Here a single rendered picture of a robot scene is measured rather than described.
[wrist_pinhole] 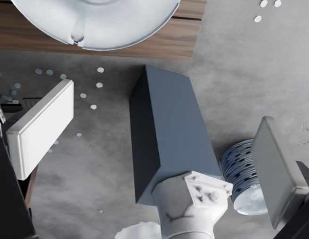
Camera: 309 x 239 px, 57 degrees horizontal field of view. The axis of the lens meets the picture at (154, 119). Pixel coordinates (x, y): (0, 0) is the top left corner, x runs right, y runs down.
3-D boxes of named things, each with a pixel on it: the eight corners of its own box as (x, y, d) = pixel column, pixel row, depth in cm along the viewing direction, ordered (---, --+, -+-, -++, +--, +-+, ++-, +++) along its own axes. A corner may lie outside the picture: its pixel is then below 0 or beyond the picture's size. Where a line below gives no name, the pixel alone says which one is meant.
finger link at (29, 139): (24, 182, 15) (10, 179, 15) (73, 117, 21) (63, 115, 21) (19, 133, 13) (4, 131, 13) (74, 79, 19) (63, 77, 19)
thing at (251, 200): (285, 170, 117) (286, 171, 116) (304, 197, 134) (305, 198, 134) (222, 197, 127) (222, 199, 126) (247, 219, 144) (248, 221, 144)
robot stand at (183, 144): (189, 77, 108) (222, 176, 76) (169, 111, 119) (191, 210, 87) (144, 63, 102) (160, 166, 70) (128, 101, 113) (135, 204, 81)
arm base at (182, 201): (242, 179, 78) (262, 228, 68) (208, 213, 89) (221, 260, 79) (168, 166, 70) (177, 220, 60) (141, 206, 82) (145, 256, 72)
